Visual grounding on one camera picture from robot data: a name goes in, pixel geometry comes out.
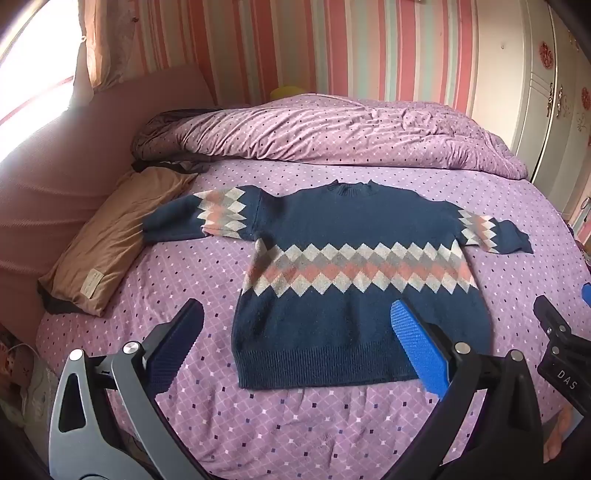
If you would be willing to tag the yellow object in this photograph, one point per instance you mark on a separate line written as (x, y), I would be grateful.
(288, 91)

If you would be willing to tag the bright window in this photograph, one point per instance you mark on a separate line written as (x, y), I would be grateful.
(37, 60)

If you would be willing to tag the pink padded headboard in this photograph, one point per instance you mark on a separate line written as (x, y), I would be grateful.
(60, 170)

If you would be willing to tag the white wardrobe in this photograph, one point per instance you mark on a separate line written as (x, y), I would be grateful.
(540, 92)

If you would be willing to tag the navy diamond-pattern sweater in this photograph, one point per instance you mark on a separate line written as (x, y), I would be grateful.
(332, 221)

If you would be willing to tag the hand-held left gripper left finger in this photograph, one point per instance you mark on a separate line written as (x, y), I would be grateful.
(178, 341)

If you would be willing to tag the pink curtain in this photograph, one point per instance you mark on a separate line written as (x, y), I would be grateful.
(115, 41)

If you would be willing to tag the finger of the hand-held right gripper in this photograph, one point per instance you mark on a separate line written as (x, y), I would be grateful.
(551, 316)
(587, 293)

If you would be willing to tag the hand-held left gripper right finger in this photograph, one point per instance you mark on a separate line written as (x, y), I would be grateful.
(415, 346)

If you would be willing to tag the bed with purple dotted sheet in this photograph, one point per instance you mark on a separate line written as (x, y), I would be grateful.
(207, 415)

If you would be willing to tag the person's right hand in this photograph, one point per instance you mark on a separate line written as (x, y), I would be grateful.
(559, 436)

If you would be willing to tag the tan pillow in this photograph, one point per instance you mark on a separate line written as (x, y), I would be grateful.
(111, 240)

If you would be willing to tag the white shoes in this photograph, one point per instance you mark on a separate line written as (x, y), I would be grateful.
(39, 392)

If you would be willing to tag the purple dotted duvet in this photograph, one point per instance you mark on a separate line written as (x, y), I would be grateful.
(332, 129)

